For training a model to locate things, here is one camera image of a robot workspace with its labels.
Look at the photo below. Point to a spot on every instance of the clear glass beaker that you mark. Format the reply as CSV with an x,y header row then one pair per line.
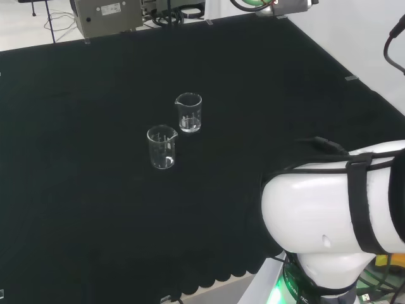
x,y
161,149
189,114

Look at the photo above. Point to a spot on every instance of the black bench cloth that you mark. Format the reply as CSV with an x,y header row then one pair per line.
x,y
95,158

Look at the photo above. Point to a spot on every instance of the grey metal control box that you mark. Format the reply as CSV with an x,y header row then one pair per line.
x,y
104,17

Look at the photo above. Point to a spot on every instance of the dark tripod leg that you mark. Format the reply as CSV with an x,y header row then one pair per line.
x,y
50,19

